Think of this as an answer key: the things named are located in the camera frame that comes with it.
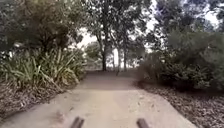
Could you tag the wood of trees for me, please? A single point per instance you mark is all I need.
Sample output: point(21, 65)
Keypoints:
point(106, 30)

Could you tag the pale concrete path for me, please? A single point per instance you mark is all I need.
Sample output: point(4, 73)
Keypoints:
point(106, 100)

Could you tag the robot's own part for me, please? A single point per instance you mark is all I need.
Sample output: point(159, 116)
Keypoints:
point(142, 123)
point(77, 123)

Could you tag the long-leaved green plants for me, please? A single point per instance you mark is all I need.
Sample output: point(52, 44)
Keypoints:
point(43, 68)

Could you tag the row of green bushes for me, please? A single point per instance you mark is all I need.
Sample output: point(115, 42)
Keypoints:
point(186, 66)

